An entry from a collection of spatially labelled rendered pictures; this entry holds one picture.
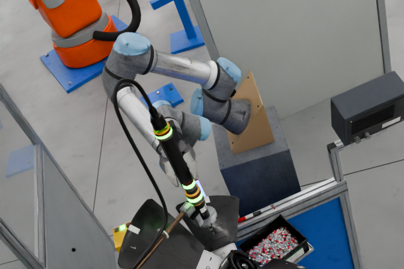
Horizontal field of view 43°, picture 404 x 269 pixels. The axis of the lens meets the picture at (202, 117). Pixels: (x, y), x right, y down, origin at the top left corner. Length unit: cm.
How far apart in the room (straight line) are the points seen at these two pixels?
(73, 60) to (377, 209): 332
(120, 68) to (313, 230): 111
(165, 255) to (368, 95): 93
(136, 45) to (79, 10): 334
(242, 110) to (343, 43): 169
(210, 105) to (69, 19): 321
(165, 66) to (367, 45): 216
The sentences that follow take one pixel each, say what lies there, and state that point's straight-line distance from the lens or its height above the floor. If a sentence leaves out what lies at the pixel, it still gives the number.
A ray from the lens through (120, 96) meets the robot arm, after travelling 183.
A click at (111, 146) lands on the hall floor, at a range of 421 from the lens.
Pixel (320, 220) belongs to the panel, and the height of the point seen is 66.
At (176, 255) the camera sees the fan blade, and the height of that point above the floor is 132.
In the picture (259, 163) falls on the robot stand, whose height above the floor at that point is 97.
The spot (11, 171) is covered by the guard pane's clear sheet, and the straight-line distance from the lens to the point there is 236.
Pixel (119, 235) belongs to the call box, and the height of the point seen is 107.
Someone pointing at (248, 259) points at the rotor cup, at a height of 120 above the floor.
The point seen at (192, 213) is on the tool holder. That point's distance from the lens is 144.
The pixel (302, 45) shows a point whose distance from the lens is 354.
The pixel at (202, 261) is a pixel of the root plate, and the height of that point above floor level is 127.
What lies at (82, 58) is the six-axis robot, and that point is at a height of 14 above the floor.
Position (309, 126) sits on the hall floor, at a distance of 369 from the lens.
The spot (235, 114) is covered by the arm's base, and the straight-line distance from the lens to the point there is 211.
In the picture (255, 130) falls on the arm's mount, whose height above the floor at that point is 109.
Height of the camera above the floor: 251
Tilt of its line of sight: 38 degrees down
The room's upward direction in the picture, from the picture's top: 23 degrees counter-clockwise
